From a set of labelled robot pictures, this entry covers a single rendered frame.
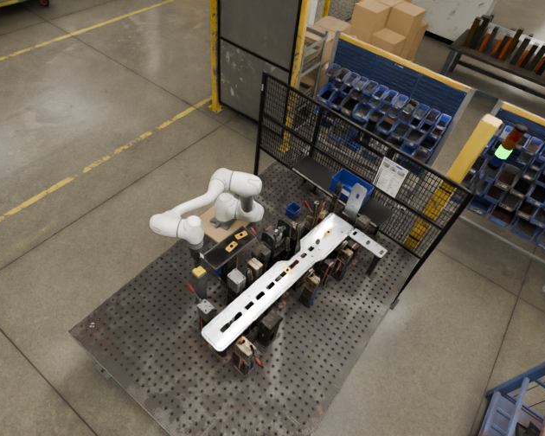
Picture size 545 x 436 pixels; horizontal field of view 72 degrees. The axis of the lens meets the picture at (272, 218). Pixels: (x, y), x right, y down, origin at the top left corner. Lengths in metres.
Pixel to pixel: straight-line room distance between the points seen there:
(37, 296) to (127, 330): 1.37
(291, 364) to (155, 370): 0.87
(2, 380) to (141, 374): 1.38
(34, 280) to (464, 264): 4.27
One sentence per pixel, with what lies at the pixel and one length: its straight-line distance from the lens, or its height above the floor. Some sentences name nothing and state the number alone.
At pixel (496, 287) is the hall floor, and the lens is 4.59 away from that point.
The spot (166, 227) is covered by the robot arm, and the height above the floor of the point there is 1.60.
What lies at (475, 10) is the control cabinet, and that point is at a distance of 8.62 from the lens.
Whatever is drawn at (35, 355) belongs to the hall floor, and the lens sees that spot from 3.73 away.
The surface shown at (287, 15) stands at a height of 1.61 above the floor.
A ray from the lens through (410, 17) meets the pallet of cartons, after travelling 6.61.
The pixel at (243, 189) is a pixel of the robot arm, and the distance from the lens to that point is 2.43.
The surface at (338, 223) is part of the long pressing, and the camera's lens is 2.96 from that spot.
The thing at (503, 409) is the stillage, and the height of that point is 0.16.
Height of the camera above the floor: 3.21
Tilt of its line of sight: 50 degrees down
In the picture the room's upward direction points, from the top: 9 degrees clockwise
